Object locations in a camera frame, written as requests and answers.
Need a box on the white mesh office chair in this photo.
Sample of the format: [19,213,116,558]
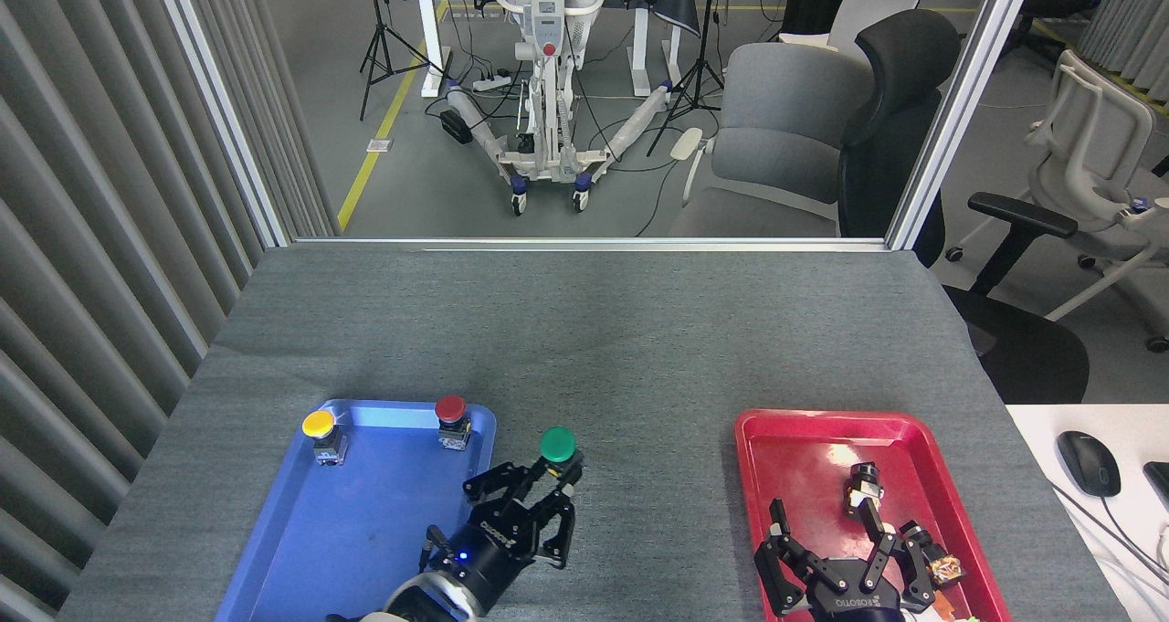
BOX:
[945,49,1169,353]

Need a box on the black tripod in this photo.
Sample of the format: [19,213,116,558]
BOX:
[647,0,727,157]
[359,0,448,122]

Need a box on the black office chair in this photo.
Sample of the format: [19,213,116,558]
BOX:
[838,8,1090,406]

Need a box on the red push button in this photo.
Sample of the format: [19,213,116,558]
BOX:
[434,395,473,451]

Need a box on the black switch with orange contacts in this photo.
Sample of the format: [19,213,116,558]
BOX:
[900,522,967,592]

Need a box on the green push button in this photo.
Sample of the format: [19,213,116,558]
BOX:
[539,426,585,482]

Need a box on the grey office chair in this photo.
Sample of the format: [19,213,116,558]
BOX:
[669,42,878,239]

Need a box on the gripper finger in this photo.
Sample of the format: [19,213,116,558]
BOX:
[753,499,827,617]
[537,453,586,571]
[858,503,938,616]
[462,460,547,513]

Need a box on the white-legged desk with dark cover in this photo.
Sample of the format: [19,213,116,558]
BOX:
[370,0,795,99]

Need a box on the silver frame post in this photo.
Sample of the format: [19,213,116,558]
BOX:
[884,0,1042,251]
[149,0,293,248]

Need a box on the black computer mouse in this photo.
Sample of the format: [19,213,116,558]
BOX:
[1057,430,1122,499]

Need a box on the silver frame rail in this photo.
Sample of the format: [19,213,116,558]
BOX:
[292,236,891,254]

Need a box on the yellow push button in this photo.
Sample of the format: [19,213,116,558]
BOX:
[301,409,350,466]

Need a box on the white plastic chair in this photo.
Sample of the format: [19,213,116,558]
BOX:
[779,0,924,57]

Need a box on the grey ribbed partition panel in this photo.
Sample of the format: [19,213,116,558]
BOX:
[0,0,341,622]

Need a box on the blue plastic tray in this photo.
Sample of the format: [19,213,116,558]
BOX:
[215,399,499,622]

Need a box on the red plastic tray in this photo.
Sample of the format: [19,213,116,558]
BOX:
[733,409,1013,622]

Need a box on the white side desk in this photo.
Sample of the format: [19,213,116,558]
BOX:
[1005,405,1169,622]

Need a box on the grey curtain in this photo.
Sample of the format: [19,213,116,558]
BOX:
[1076,0,1169,116]

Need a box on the black mouse cable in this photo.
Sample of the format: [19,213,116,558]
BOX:
[1046,476,1169,605]

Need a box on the white stand on wheels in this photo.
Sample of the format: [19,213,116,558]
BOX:
[446,0,677,216]

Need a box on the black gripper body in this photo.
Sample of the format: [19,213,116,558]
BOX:
[802,556,916,622]
[429,501,551,609]

